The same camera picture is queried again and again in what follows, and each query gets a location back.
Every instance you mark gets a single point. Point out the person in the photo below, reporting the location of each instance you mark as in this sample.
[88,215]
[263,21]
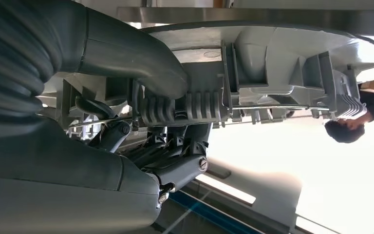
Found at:
[345,132]

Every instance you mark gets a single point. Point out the stainless steel table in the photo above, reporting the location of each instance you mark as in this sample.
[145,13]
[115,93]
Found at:
[271,19]

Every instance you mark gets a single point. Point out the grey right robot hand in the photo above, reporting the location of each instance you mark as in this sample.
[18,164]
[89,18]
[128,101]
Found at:
[61,177]

